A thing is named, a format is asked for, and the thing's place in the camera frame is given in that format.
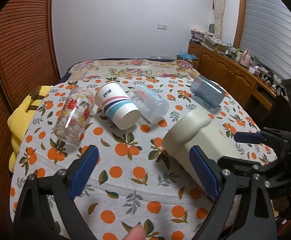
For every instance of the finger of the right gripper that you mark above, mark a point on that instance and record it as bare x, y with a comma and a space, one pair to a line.
249, 138
238, 165

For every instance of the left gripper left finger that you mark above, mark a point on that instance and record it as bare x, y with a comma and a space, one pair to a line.
33, 217

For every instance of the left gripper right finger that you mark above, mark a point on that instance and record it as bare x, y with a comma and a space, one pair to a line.
242, 208

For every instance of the cream insulated steel cup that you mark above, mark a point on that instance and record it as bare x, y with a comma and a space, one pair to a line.
195, 142

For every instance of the dark blue translucent cup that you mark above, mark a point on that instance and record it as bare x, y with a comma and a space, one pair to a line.
207, 91

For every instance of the clear frosted plastic cup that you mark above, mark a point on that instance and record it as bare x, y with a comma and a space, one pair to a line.
150, 104

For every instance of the white striped paper cup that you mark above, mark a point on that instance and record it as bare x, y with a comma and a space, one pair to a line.
117, 105

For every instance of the person's hand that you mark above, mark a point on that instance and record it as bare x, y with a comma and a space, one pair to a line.
136, 233

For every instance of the wooden sideboard cabinet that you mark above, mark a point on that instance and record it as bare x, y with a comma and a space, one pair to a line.
249, 90

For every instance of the pink kettle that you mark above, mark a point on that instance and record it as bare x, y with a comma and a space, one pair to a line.
245, 59

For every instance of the orange print tablecloth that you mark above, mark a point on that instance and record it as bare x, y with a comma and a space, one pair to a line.
135, 181

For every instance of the glass with red print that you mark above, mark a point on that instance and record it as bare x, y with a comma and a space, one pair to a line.
74, 115

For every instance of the yellow blanket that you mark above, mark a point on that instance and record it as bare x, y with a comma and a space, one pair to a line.
20, 119

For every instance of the grey window blind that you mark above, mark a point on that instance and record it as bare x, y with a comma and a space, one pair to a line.
267, 34

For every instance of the cluttered stack of boxes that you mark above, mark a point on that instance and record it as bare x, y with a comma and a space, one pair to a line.
208, 40

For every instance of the blue tissue box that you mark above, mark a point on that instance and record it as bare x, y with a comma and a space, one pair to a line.
187, 57

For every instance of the floral bed quilt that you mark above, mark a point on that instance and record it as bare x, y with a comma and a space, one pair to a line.
129, 68

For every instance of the cream curtain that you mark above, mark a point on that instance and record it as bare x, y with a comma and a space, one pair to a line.
219, 8

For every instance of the wooden louvered wardrobe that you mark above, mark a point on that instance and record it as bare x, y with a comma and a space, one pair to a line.
27, 60

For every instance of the wall power strip outlet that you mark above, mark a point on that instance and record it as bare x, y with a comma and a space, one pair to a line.
158, 57

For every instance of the white wall switch plate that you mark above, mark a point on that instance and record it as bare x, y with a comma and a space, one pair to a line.
162, 26

